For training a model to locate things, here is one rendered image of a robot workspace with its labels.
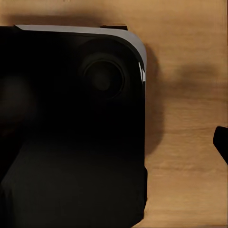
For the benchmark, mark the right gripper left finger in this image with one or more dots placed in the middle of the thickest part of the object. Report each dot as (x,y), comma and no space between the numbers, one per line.
(11,142)

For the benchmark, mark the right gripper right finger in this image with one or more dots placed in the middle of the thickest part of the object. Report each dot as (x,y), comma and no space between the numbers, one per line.
(220,141)

